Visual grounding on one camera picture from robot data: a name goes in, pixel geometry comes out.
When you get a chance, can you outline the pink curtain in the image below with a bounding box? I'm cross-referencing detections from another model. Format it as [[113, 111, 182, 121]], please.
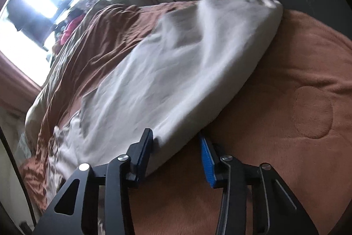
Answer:
[[0, 53, 43, 109]]

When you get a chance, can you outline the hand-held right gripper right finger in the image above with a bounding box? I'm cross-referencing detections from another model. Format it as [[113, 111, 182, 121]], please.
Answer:
[[198, 133, 319, 235]]

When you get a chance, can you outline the pink cloth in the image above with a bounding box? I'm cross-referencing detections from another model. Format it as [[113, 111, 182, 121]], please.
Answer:
[[59, 11, 86, 44]]

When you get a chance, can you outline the orange-brown fleece blanket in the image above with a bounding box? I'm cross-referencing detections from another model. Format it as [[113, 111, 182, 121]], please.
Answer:
[[132, 9, 352, 235]]

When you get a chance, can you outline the bright window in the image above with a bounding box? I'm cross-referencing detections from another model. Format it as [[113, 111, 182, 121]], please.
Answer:
[[0, 0, 108, 87]]

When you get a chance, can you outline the beige large garment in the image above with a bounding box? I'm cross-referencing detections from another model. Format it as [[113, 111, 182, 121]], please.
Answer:
[[77, 0, 284, 178]]

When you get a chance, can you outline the brown satin duvet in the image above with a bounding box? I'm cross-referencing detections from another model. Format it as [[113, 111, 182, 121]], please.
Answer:
[[19, 2, 198, 213]]

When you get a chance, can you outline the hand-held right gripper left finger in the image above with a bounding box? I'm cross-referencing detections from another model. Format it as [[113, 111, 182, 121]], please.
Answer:
[[33, 128, 154, 235]]

